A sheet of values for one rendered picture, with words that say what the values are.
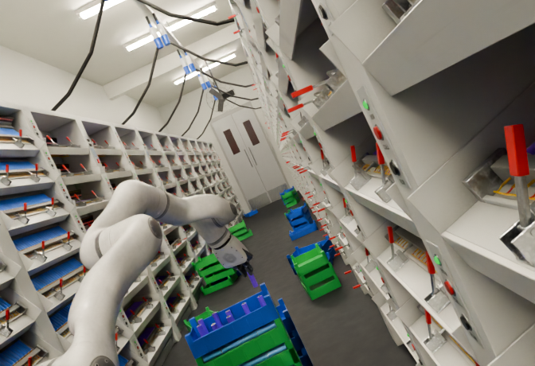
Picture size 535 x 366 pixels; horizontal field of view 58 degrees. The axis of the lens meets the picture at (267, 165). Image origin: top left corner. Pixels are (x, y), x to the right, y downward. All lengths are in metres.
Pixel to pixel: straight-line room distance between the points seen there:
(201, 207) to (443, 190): 1.08
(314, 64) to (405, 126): 0.73
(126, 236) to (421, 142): 0.81
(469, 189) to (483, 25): 0.26
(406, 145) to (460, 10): 0.24
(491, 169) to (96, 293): 0.83
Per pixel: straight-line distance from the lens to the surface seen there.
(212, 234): 1.63
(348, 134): 1.21
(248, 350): 1.67
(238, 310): 1.83
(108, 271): 1.14
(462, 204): 0.53
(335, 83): 0.77
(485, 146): 0.53
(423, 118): 0.52
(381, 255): 1.23
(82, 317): 1.05
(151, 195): 1.37
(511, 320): 0.57
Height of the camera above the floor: 0.88
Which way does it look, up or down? 1 degrees down
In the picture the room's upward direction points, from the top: 25 degrees counter-clockwise
